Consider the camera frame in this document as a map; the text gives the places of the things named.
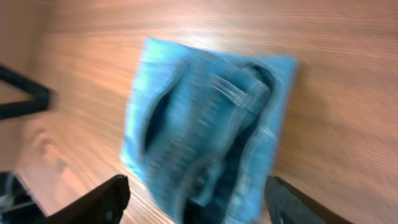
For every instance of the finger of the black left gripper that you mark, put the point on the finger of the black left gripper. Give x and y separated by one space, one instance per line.
40 96

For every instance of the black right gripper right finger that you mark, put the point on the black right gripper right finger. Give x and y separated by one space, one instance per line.
287 205

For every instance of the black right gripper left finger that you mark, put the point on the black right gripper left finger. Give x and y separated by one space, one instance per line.
103 205

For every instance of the light blue denim jeans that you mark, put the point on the light blue denim jeans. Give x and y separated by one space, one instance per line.
202 129

